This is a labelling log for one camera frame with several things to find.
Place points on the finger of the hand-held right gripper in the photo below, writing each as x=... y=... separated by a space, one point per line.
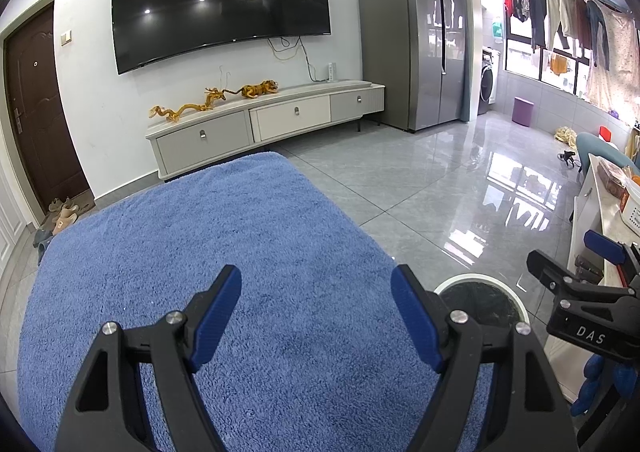
x=560 y=277
x=605 y=246

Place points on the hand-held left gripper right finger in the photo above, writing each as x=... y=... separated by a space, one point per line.
x=415 y=322

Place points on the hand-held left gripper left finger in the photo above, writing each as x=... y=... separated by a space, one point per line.
x=216 y=319

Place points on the white round trash bin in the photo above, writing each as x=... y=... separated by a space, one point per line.
x=482 y=297

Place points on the person's right hand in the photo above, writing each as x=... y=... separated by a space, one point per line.
x=597 y=382

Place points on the dark bottle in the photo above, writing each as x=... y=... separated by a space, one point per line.
x=587 y=268

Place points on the white sideboard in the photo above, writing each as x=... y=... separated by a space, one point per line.
x=585 y=217

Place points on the white basket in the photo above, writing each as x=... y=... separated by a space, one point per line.
x=632 y=219

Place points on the orange packet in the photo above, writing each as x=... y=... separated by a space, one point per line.
x=631 y=192

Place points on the brown snack bag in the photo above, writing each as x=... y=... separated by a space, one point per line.
x=612 y=179

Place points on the blue terry towel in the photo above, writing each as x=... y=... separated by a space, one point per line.
x=260 y=242

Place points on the small black object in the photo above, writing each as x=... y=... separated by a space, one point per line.
x=567 y=156

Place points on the teal chair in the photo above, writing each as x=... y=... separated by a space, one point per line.
x=597 y=149

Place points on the red box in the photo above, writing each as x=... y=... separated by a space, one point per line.
x=605 y=134

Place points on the yellow cloth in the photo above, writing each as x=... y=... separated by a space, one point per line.
x=565 y=134

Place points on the purple stool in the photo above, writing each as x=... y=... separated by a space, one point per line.
x=523 y=110

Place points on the tan shoe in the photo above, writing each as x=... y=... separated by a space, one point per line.
x=65 y=221

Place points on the grey slipper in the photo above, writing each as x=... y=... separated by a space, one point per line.
x=42 y=244

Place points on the brown shoe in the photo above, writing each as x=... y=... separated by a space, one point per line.
x=56 y=204

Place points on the grey washing machine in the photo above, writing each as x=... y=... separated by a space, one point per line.
x=487 y=81

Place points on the white television cabinet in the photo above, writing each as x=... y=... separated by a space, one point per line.
x=260 y=119

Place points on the long golden dragon ornament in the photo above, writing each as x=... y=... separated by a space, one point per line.
x=177 y=111

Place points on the row of hanging clothes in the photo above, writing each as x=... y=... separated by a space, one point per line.
x=575 y=26

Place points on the small golden dragon ornament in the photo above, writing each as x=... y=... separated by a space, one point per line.
x=217 y=95

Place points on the golden tiger ornament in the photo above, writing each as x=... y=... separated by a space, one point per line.
x=259 y=89

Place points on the white power strip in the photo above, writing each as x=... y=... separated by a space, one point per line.
x=331 y=71

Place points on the brown wooden door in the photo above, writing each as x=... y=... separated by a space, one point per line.
x=42 y=116

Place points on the grey steel refrigerator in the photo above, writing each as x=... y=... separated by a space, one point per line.
x=415 y=36

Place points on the wall switch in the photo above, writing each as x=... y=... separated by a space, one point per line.
x=66 y=37

